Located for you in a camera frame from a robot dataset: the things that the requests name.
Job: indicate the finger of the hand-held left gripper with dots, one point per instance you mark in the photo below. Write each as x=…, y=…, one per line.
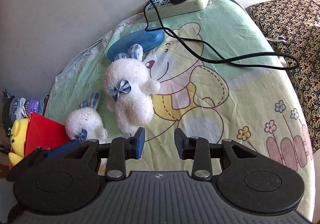
x=27, y=161
x=61, y=151

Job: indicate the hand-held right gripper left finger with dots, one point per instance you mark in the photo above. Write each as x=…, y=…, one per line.
x=140, y=142

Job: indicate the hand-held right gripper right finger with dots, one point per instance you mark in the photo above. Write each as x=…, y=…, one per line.
x=178, y=144

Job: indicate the red cardboard box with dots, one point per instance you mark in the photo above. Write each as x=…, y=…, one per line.
x=42, y=131

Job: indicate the yellow bear plush pink heart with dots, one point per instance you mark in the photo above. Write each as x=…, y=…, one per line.
x=18, y=129

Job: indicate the small white rabbit plush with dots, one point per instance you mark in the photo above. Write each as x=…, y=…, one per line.
x=82, y=124

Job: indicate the large white rabbit plush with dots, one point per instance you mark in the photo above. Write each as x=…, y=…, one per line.
x=130, y=84

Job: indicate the cartoon bear printed bedsheet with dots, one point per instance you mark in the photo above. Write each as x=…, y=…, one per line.
x=200, y=114

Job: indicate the purple packet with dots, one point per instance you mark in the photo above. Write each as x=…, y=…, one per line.
x=34, y=106

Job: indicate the blue striped fabric item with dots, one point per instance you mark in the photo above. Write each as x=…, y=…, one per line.
x=16, y=109

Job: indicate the blue glasses case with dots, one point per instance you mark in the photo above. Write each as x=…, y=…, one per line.
x=140, y=39

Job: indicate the white power strip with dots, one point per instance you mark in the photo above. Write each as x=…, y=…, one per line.
x=190, y=4

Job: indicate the small white clip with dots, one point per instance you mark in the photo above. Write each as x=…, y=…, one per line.
x=277, y=38

